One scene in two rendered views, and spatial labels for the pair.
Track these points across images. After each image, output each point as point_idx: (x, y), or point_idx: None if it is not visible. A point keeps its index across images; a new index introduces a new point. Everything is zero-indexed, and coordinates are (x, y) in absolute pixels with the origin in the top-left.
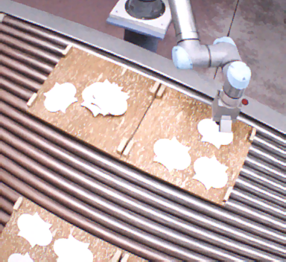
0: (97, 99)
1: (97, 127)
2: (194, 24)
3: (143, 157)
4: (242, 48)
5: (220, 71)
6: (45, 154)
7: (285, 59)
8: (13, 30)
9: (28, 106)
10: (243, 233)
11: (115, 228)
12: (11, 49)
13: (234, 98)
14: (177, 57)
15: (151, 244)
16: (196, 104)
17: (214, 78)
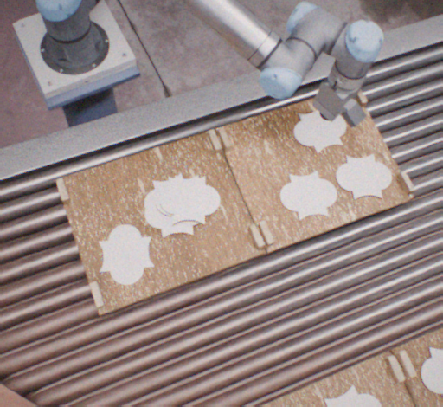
0: (176, 213)
1: (208, 242)
2: (260, 20)
3: (285, 226)
4: (148, 0)
5: (152, 53)
6: (185, 337)
7: None
8: None
9: (101, 306)
10: None
11: (346, 332)
12: None
13: (364, 75)
14: (284, 85)
15: (397, 312)
16: (269, 119)
17: (156, 67)
